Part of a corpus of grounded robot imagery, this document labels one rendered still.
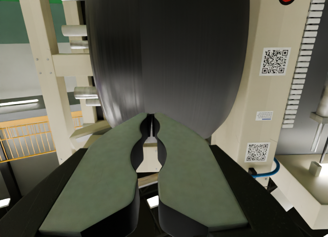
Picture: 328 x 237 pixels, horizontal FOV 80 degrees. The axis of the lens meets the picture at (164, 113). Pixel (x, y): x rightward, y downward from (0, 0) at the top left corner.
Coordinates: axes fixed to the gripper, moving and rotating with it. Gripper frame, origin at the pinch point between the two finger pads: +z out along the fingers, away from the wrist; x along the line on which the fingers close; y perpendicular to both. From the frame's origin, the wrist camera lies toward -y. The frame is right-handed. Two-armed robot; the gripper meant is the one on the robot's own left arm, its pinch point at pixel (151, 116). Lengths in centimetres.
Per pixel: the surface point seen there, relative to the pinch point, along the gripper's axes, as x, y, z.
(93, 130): -33, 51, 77
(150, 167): -4, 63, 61
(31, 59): -494, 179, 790
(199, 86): 8.0, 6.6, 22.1
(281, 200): 70, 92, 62
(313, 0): 40, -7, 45
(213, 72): 10.1, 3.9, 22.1
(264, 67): 30, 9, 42
